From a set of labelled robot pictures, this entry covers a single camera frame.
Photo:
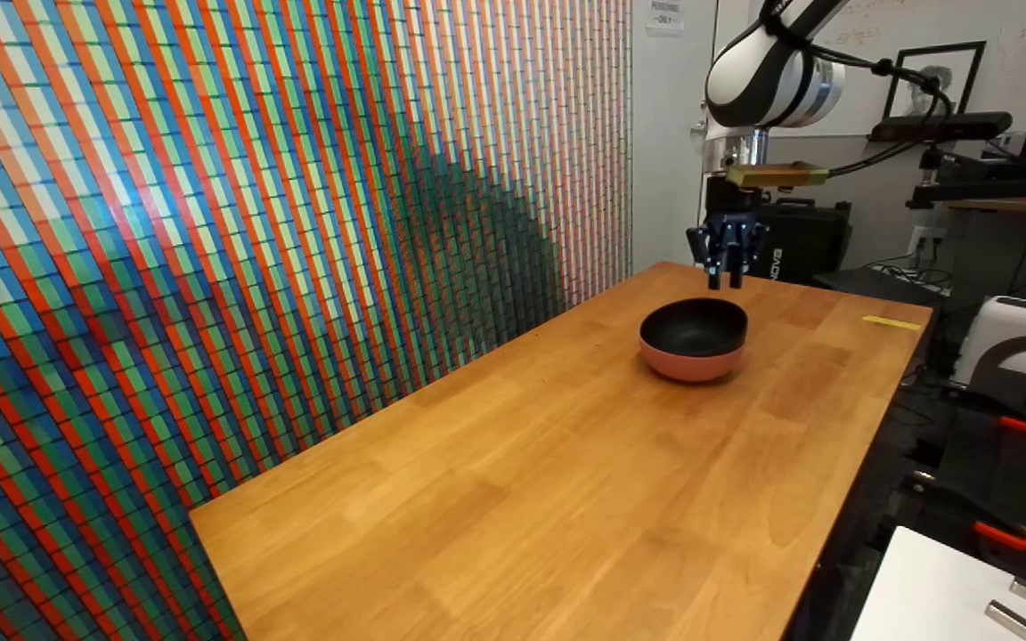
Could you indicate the black equipment case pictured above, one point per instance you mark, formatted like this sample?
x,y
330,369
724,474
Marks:
x,y
809,237

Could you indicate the white paper wall notice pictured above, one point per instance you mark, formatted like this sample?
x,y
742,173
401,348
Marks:
x,y
663,13

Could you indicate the red black press machine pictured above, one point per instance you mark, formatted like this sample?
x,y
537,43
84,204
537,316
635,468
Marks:
x,y
1014,178

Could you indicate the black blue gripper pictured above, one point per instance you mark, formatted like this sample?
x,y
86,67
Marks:
x,y
727,237

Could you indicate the pink bowl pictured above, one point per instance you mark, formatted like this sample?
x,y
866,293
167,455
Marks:
x,y
693,369

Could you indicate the white paper sheet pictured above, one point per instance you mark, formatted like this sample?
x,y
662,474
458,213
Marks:
x,y
926,591

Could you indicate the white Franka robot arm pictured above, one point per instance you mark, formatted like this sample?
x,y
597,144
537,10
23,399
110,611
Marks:
x,y
763,75

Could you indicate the white wall outlet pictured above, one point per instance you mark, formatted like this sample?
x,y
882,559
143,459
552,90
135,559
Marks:
x,y
927,240

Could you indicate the black camera bar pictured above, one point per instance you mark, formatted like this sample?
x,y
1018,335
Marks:
x,y
941,125

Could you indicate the yellow tape strip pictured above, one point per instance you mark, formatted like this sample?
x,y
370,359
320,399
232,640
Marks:
x,y
892,321

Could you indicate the dark red bowl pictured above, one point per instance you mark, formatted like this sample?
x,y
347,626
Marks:
x,y
693,327

